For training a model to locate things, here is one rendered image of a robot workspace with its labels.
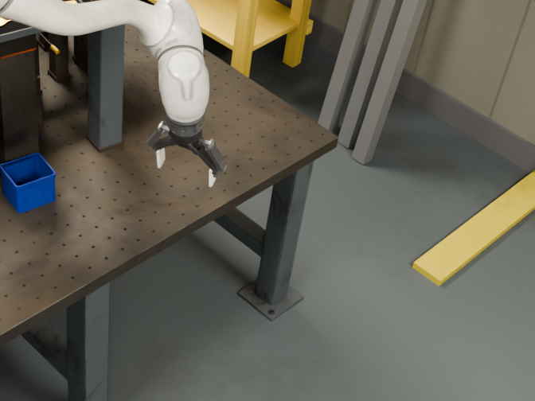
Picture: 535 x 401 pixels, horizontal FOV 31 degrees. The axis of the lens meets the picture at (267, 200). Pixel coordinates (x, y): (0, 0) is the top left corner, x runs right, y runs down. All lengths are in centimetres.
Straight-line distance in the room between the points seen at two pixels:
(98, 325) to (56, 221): 29
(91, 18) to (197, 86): 26
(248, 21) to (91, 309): 178
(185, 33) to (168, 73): 14
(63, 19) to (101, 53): 62
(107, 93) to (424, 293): 142
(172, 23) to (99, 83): 48
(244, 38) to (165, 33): 186
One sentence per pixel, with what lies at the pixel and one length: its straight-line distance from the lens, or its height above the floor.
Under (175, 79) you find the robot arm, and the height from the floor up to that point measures 124.
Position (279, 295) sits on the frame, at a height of 4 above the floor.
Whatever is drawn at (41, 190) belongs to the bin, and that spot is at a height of 75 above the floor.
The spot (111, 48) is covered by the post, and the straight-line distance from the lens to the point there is 247.
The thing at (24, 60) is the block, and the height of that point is 106.
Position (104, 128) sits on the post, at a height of 78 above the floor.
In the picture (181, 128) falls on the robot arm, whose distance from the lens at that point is 211.
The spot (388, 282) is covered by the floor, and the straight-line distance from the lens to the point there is 340.
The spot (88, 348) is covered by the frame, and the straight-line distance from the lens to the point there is 255.
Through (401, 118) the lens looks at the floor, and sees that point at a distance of 416.
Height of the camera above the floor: 237
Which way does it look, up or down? 41 degrees down
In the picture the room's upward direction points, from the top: 9 degrees clockwise
